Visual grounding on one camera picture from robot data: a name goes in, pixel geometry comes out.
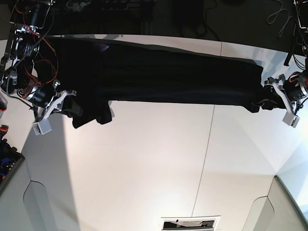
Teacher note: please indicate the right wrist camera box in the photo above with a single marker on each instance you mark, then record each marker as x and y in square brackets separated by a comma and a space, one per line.
[42, 127]

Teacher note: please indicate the black t-shirt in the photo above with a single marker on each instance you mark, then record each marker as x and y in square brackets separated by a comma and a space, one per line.
[101, 72]

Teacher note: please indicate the grey bin with clothes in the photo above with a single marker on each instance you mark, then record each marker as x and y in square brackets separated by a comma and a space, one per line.
[10, 159]

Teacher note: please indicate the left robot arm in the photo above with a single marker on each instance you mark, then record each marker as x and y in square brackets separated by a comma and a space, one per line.
[298, 49]

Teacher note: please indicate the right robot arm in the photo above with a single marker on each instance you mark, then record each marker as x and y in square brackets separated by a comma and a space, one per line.
[29, 67]

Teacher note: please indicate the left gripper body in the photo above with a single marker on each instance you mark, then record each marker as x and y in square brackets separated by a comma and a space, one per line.
[294, 89]

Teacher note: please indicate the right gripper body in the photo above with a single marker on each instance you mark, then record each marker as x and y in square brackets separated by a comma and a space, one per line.
[48, 99]

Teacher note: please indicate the orange grey tool at edge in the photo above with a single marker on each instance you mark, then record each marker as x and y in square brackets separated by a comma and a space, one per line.
[3, 100]

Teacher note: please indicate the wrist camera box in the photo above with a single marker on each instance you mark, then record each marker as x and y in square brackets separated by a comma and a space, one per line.
[291, 120]
[42, 127]

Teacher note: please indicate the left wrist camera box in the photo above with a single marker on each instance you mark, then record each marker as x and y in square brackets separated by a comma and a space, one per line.
[291, 120]

